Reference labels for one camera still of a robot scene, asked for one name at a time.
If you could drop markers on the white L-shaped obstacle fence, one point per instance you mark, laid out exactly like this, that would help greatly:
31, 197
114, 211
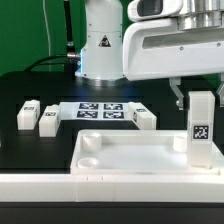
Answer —
115, 188

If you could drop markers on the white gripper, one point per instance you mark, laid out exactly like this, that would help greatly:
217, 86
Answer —
156, 49

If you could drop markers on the white fiducial marker plate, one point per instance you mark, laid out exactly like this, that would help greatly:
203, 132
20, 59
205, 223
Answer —
98, 111

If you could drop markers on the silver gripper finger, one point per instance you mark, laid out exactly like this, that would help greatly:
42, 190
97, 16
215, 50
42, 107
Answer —
220, 90

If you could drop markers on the white desk top tray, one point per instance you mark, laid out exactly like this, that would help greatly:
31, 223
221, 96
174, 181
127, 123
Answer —
138, 152

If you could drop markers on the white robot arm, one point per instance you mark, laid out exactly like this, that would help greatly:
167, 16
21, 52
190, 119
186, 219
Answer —
102, 55

